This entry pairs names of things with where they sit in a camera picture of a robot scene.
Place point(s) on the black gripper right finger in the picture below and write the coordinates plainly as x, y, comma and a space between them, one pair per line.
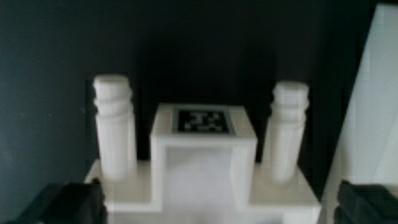
367, 205

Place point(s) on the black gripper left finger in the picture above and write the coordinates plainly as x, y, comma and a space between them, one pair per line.
68, 204

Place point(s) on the white chair seat plate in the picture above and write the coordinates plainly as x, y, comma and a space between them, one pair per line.
219, 179

